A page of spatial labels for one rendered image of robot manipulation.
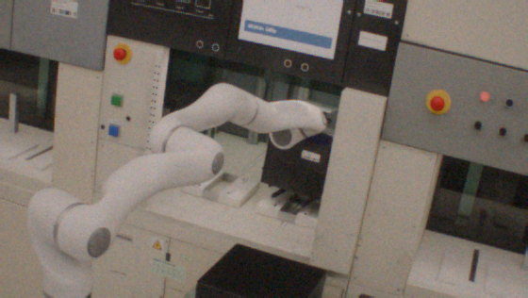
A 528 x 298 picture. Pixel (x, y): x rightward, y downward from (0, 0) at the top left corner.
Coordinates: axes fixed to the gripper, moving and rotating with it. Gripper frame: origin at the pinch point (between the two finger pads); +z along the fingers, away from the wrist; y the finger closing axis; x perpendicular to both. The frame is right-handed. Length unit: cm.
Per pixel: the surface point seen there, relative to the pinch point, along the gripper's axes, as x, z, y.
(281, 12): 35.5, -33.7, -5.5
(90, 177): -30, -37, -61
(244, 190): -31.4, -6.1, -17.9
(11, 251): -68, -39, -92
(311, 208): -30.7, -5.6, 6.2
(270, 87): -11, 55, -36
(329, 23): 35.5, -32.9, 8.4
